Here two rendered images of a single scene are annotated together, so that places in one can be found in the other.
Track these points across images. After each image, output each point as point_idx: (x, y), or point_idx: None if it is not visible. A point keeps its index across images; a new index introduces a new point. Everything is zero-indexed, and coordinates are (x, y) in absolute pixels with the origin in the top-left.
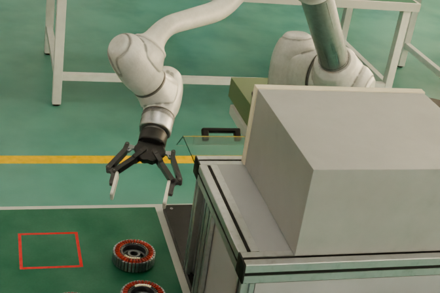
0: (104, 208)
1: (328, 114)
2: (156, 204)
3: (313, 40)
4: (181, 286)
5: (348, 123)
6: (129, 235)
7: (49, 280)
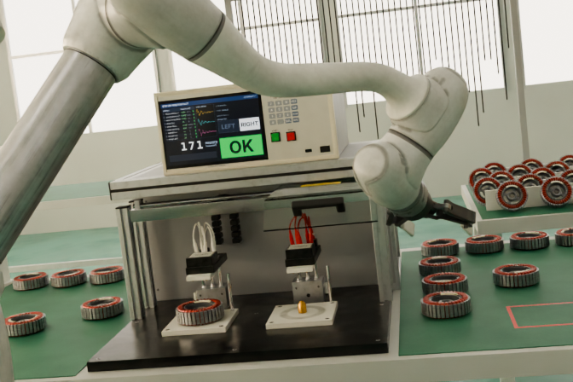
0: (476, 350)
1: None
2: (394, 359)
3: (50, 183)
4: (399, 303)
5: None
6: (444, 329)
7: (542, 298)
